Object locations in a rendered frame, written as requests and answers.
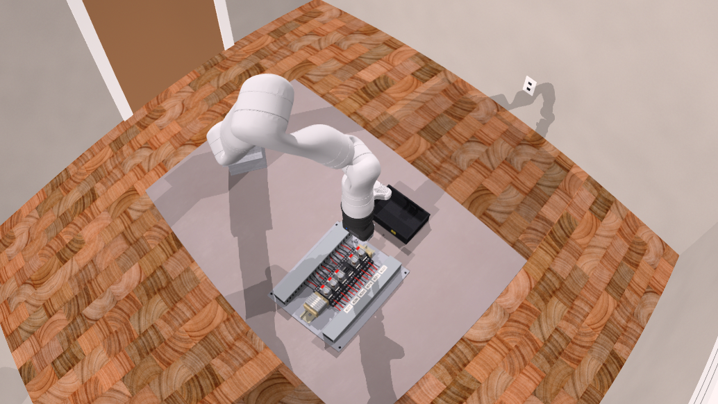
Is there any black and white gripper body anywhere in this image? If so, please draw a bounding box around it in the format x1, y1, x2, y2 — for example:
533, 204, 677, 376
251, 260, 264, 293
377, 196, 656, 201
341, 181, 392, 242

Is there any black rectangular tray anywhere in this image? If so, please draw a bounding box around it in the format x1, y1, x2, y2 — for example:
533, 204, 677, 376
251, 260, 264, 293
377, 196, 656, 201
373, 185, 431, 244

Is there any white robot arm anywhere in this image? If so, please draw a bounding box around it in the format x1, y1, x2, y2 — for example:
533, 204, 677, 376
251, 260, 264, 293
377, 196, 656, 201
206, 74, 381, 206

